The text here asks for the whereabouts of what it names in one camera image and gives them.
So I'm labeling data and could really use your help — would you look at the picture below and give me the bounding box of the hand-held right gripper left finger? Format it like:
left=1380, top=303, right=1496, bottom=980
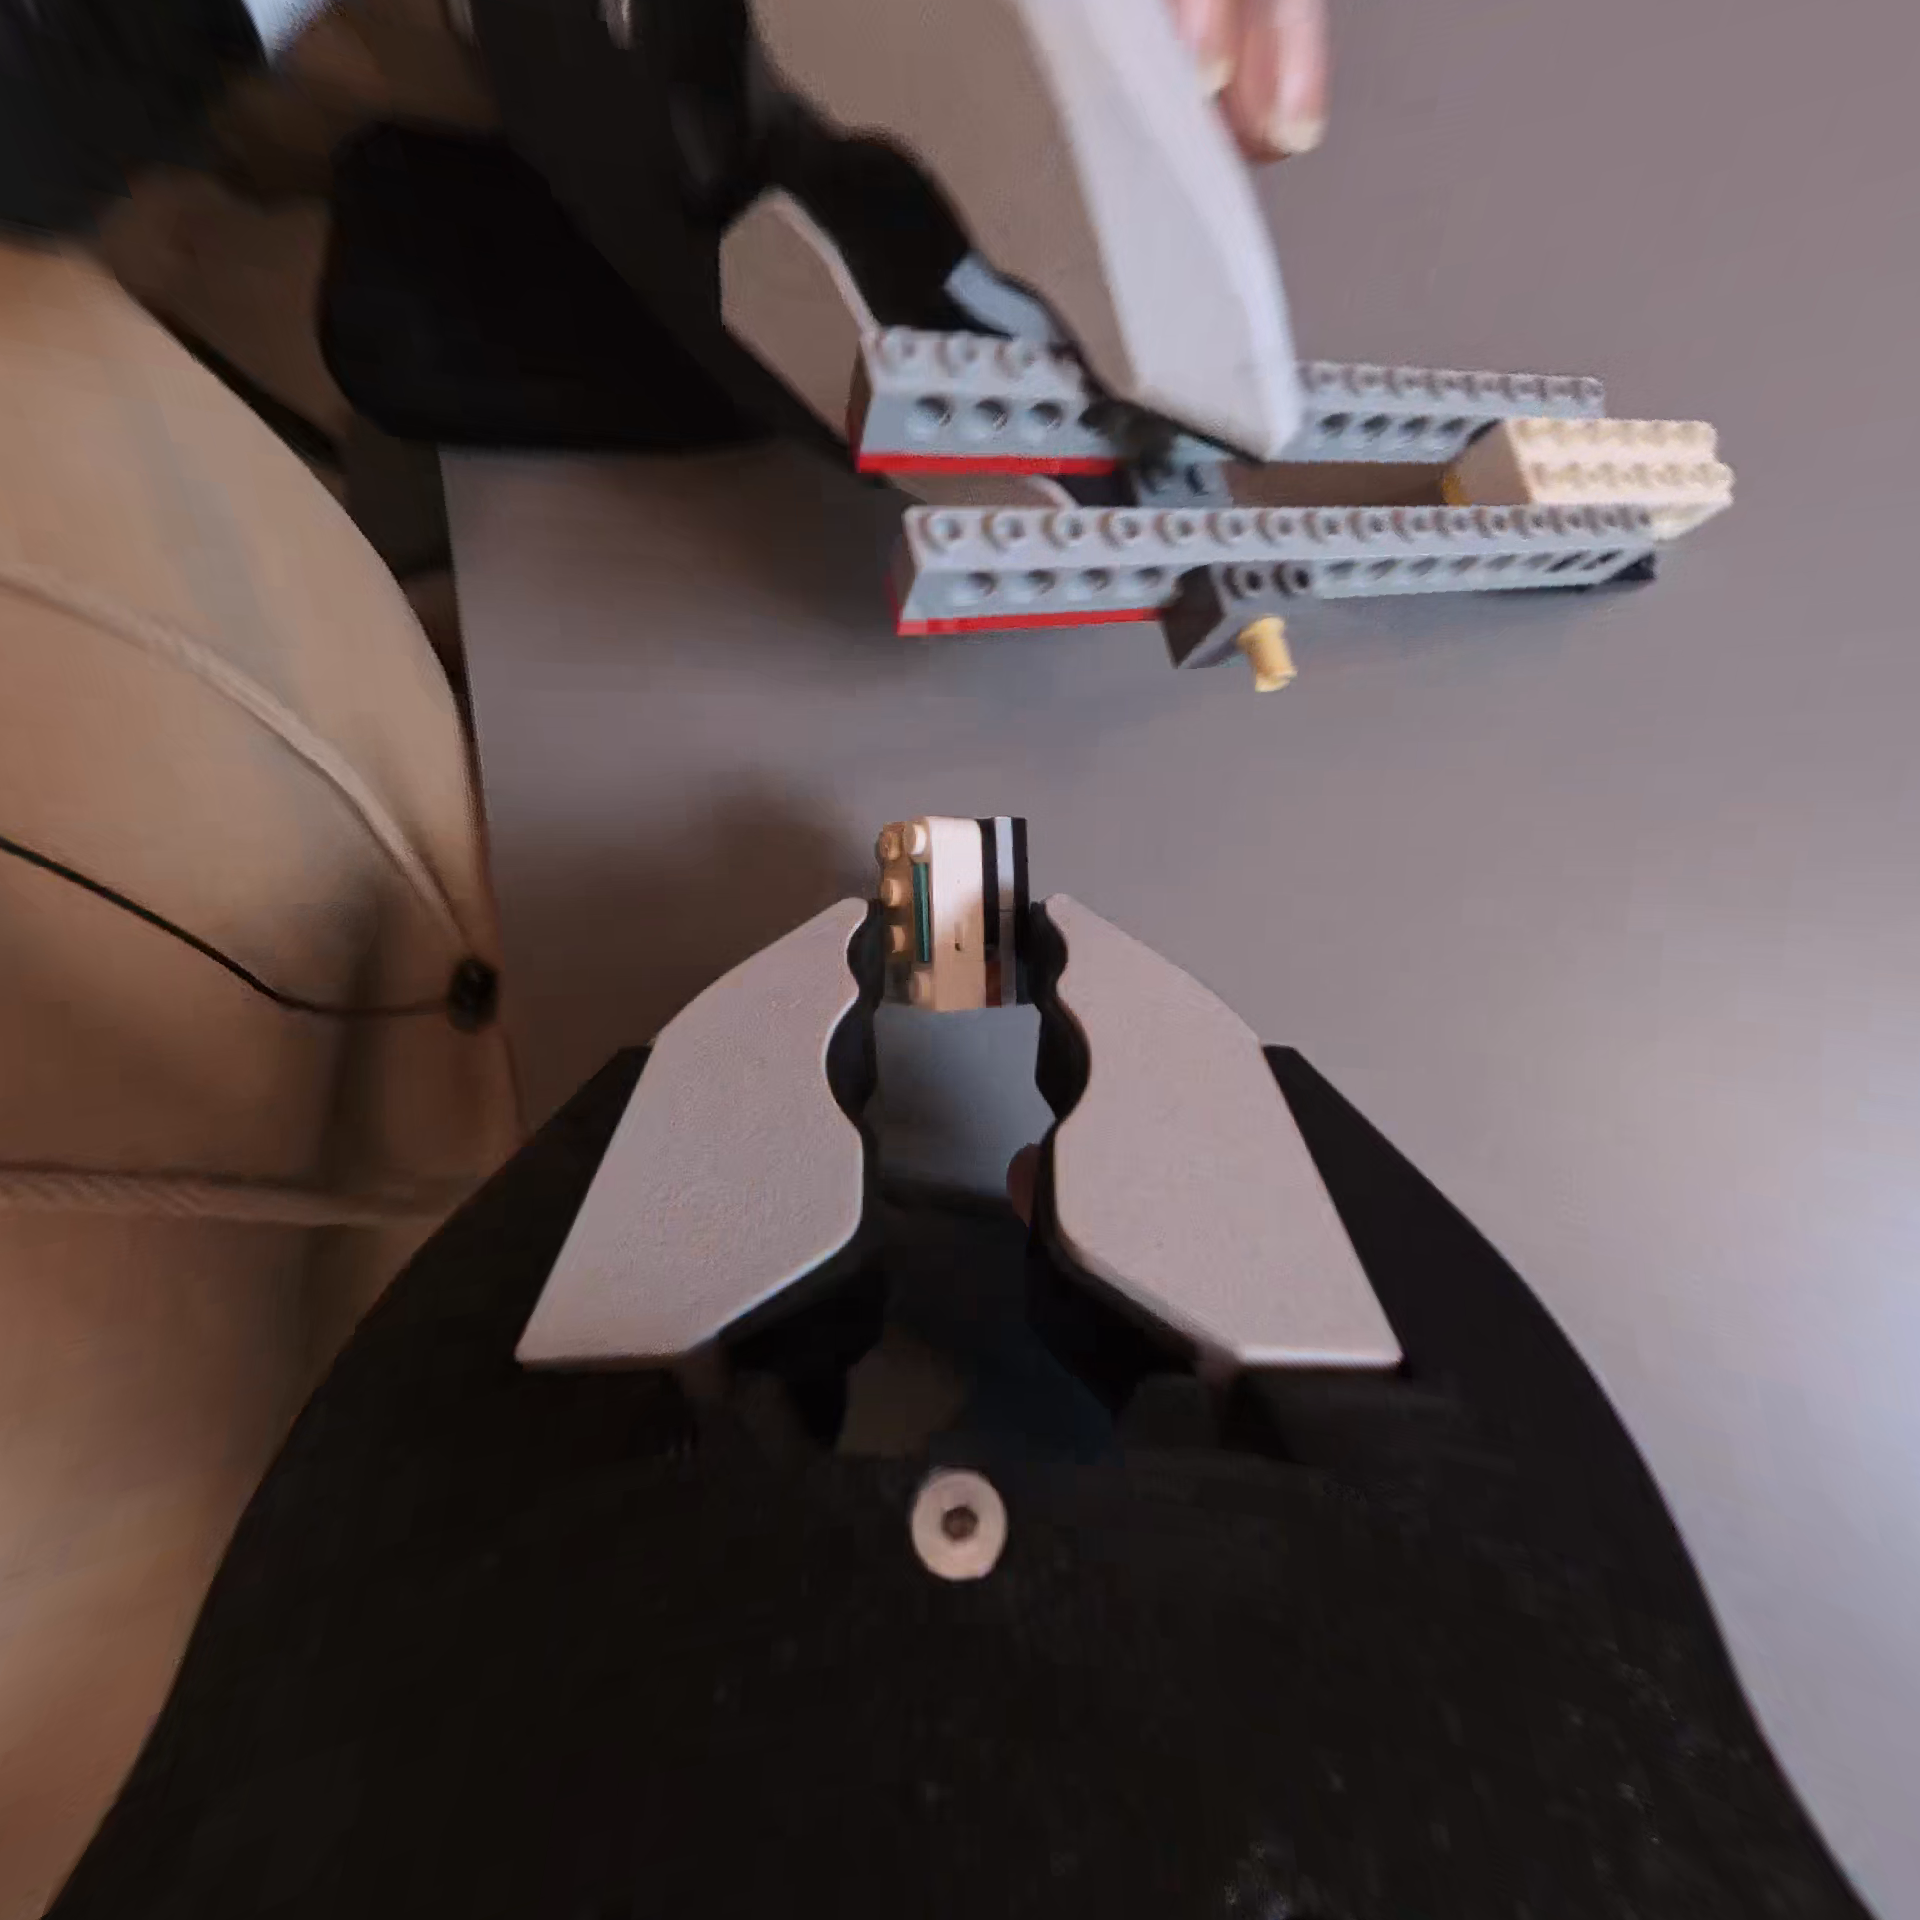
left=511, top=895, right=894, bottom=1371

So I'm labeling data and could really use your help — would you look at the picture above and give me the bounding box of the grey lego beam frame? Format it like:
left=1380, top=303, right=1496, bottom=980
left=848, top=320, right=1742, bottom=697

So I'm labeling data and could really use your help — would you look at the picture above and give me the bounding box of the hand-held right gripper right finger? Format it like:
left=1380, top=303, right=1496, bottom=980
left=1026, top=895, right=1409, bottom=1380

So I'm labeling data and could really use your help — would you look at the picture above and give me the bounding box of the person's left hand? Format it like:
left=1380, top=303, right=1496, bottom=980
left=1168, top=0, right=1332, bottom=160

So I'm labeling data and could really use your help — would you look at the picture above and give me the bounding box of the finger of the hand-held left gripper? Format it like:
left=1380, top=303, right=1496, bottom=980
left=719, top=188, right=879, bottom=439
left=747, top=0, right=1308, bottom=462

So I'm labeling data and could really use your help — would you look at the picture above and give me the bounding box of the thin black cable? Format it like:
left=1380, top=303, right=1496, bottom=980
left=0, top=832, right=503, bottom=1038

